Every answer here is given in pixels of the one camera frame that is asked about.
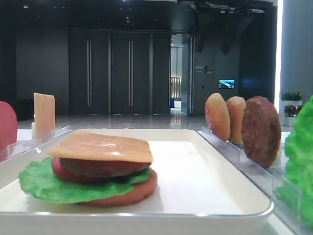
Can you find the sesame bun top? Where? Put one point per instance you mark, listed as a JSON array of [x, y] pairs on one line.
[[217, 116]]

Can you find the orange cheese slice on stack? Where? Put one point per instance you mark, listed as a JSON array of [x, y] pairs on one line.
[[95, 147]]

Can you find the brown meat patty on stack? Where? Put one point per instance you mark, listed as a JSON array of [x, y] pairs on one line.
[[99, 169]]

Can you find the red tomato slice on stack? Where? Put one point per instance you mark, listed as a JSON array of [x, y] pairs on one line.
[[66, 175]]

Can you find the standing brown meat patty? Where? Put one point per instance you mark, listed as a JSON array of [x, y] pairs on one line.
[[261, 131]]

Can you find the standing orange cheese slice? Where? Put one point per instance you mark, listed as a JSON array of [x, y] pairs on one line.
[[44, 114]]

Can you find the green lettuce leaf on stack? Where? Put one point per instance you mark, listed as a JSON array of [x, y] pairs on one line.
[[39, 181]]

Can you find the standing red tomato slice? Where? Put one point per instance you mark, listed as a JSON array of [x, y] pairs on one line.
[[8, 125]]

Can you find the standing green lettuce leaf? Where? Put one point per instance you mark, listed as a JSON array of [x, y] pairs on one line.
[[299, 167]]

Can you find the dark double doors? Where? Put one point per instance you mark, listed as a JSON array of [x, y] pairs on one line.
[[119, 72]]

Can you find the bottom bun on tray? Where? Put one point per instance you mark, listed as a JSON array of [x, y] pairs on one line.
[[139, 193]]

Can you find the white rectangular metal tray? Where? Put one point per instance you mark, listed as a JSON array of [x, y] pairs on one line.
[[199, 192]]

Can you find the white planter with flowers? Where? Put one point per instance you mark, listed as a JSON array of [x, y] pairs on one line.
[[289, 107]]

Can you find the wall mounted screen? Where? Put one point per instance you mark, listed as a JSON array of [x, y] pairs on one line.
[[226, 83]]

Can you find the left long clear acrylic rail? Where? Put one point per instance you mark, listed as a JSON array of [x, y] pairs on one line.
[[22, 146]]

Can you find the long clear acrylic rail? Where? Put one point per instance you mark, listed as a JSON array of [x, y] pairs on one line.
[[22, 146], [268, 180]]

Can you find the right long clear acrylic rail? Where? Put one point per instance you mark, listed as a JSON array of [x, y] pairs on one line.
[[268, 180]]

